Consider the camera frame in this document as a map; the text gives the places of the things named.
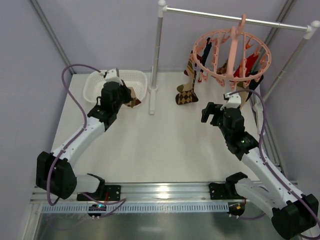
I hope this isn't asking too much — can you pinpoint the beige striped ribbed sock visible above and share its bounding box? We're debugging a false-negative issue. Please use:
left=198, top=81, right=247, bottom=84
left=124, top=87, right=142, bottom=108

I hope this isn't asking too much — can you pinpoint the pink round clip hanger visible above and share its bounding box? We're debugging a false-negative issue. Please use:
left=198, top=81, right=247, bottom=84
left=190, top=14, right=272, bottom=90

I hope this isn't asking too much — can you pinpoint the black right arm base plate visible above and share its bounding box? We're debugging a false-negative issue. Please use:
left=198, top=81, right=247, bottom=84
left=208, top=182, right=245, bottom=200

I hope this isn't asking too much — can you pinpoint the grey slotted cable duct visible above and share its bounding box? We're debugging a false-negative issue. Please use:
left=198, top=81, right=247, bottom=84
left=41, top=201, right=229, bottom=214

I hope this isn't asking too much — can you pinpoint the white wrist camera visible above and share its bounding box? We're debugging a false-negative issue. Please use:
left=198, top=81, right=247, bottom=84
left=102, top=68, right=121, bottom=82
left=220, top=92, right=242, bottom=111

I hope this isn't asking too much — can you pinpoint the brown argyle sock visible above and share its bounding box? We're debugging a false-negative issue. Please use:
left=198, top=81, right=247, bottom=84
left=175, top=85, right=199, bottom=105

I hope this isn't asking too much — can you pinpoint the navy sock red toe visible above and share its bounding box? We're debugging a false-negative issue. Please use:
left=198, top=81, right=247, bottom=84
left=245, top=74, right=264, bottom=102

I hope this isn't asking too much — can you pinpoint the silver white clothes rack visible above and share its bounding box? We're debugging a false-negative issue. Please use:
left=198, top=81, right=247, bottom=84
left=148, top=0, right=320, bottom=117

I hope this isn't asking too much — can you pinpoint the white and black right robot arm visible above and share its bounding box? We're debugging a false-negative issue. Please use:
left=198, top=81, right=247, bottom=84
left=201, top=102, right=319, bottom=240

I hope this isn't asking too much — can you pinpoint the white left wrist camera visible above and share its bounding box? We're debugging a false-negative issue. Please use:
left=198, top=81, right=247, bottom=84
left=102, top=68, right=121, bottom=82

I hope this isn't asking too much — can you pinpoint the aluminium mounting rail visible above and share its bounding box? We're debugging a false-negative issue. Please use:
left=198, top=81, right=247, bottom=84
left=30, top=181, right=305, bottom=204

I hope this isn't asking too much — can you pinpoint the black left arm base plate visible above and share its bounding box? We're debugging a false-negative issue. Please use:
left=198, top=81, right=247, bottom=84
left=86, top=184, right=122, bottom=202

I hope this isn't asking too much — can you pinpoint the white perforated plastic basket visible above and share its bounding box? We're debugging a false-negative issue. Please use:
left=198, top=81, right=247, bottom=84
left=83, top=69, right=148, bottom=108

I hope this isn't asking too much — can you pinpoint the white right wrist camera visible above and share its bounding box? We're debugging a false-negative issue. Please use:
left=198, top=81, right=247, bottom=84
left=220, top=92, right=242, bottom=111

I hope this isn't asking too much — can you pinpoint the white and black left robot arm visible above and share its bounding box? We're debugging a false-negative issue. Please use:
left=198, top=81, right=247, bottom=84
left=35, top=79, right=132, bottom=200

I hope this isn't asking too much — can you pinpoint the navy sock beige toe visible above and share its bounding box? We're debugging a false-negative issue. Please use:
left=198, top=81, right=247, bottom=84
left=201, top=37, right=212, bottom=66

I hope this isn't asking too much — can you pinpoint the beige orange argyle sock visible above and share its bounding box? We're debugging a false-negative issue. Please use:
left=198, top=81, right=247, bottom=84
left=216, top=59, right=248, bottom=90

